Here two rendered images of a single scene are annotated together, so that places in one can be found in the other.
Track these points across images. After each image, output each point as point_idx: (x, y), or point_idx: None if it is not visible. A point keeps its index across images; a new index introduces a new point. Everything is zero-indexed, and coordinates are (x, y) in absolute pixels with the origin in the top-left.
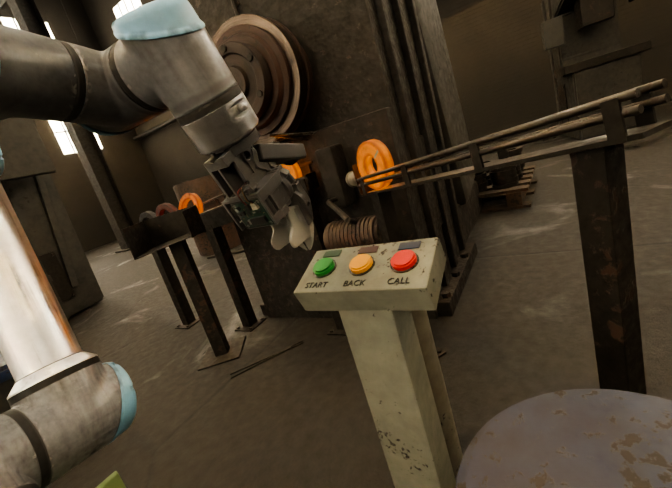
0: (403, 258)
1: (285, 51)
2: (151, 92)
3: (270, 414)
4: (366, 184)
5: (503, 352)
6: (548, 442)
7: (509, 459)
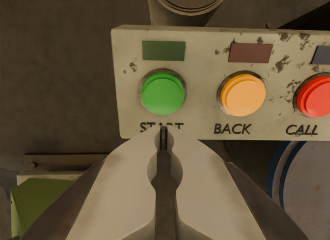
0: (326, 103)
1: None
2: None
3: (11, 35)
4: None
5: None
6: (324, 163)
7: (304, 178)
